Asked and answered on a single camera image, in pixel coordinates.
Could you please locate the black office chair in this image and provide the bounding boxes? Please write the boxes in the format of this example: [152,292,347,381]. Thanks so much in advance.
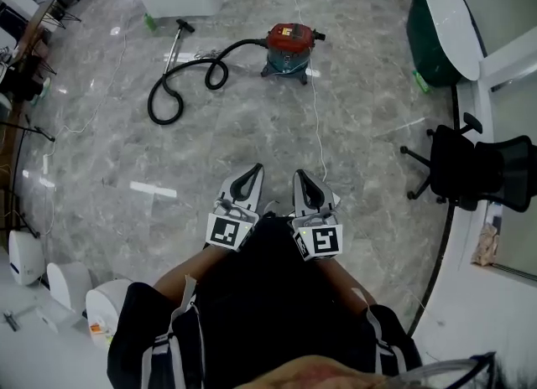
[399,112,534,214]

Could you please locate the crumpled beige bag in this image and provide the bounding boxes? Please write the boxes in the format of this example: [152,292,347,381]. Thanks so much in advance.
[471,220,501,267]

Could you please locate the small metal fixture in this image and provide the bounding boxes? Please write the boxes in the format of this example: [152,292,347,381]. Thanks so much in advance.
[3,310,22,333]

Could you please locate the person's right forearm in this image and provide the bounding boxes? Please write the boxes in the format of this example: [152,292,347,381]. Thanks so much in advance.
[317,256,379,309]

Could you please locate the black vacuum hose with wand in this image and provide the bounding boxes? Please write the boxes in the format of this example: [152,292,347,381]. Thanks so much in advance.
[147,18,269,126]

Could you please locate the clear eyeglasses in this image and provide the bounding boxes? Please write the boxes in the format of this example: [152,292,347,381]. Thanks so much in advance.
[383,351,497,389]

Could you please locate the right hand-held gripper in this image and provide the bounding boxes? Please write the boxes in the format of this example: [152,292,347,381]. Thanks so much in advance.
[291,169,345,262]

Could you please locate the grey shoulder strap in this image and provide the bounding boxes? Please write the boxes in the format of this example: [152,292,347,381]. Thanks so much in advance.
[141,273,199,389]
[351,286,409,380]

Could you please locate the person's black shirt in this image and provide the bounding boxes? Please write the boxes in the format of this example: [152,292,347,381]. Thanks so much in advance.
[106,227,424,389]

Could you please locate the person's black trousers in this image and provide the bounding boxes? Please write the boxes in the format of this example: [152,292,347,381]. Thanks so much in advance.
[241,213,321,279]

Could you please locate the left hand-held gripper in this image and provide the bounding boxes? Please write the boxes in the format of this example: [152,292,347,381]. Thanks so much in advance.
[204,163,266,253]

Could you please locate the person's left forearm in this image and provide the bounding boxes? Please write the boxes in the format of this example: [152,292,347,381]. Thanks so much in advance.
[153,246,241,311]

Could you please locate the red vacuum cleaner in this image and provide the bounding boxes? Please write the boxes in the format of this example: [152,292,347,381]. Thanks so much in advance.
[259,22,327,86]

